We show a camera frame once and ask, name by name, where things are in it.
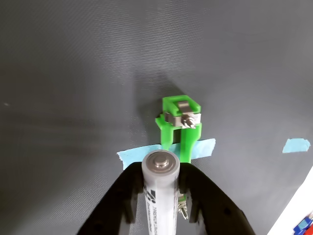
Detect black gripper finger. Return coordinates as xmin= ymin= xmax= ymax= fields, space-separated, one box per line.
xmin=178 ymin=163 xmax=256 ymax=235
xmin=77 ymin=162 xmax=145 ymax=235

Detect white cylindrical battery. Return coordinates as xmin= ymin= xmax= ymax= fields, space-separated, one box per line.
xmin=141 ymin=149 xmax=181 ymax=235

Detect blue tape strip under holder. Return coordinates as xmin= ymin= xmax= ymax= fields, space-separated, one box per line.
xmin=116 ymin=138 xmax=217 ymax=170

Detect green battery holder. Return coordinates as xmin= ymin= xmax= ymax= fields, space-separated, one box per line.
xmin=155 ymin=95 xmax=203 ymax=220

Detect blue plastic connector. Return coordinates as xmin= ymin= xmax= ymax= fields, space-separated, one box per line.
xmin=292 ymin=212 xmax=313 ymax=235

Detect short blue tape strip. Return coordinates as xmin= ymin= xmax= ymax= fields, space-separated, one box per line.
xmin=282 ymin=138 xmax=310 ymax=154

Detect dark grey work mat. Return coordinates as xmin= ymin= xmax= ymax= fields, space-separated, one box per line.
xmin=0 ymin=0 xmax=313 ymax=235

